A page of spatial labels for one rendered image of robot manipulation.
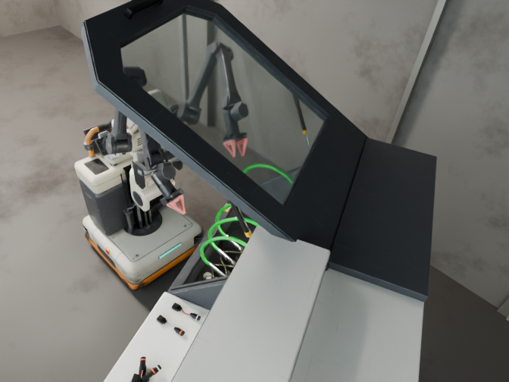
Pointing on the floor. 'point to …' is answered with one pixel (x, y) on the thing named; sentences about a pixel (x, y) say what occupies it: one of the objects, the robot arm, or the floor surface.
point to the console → (258, 314)
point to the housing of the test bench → (375, 274)
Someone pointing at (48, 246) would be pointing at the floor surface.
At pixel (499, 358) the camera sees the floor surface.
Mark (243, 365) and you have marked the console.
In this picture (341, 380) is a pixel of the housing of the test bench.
